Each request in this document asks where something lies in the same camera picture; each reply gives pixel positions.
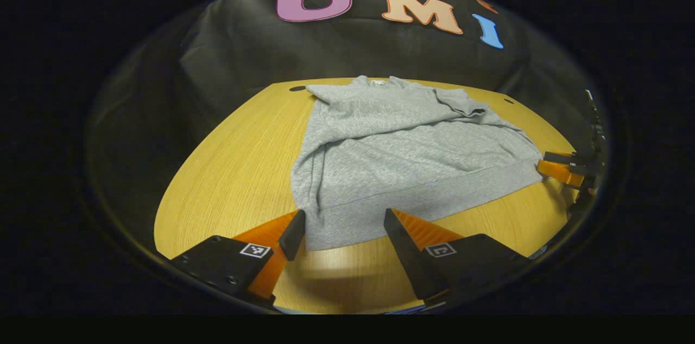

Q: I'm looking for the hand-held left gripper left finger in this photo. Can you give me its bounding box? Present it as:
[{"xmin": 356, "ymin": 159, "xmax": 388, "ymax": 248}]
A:
[{"xmin": 169, "ymin": 209, "xmax": 306, "ymax": 307}]

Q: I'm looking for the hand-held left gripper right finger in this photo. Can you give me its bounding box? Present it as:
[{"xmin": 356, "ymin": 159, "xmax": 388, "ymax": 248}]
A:
[{"xmin": 383, "ymin": 208, "xmax": 535, "ymax": 307}]

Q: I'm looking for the grey zip-neck sweatshirt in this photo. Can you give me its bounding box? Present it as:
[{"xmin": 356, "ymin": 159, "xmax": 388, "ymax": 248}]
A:
[{"xmin": 290, "ymin": 75, "xmax": 544, "ymax": 251}]

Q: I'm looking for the black backdrop cloth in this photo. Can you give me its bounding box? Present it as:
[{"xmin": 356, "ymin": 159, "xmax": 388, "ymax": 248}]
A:
[{"xmin": 87, "ymin": 0, "xmax": 609, "ymax": 247}]

